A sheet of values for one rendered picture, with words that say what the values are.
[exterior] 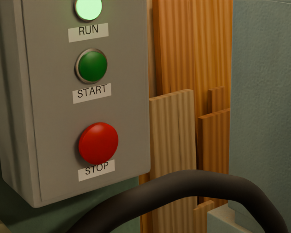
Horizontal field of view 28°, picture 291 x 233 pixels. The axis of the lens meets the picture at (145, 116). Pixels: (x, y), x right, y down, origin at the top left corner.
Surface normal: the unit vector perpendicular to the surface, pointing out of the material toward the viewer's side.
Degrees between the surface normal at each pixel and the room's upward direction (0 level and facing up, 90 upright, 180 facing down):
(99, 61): 87
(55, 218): 90
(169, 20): 87
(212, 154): 88
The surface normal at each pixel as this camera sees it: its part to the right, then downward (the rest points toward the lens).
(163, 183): 0.26, -0.68
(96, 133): 0.51, 0.14
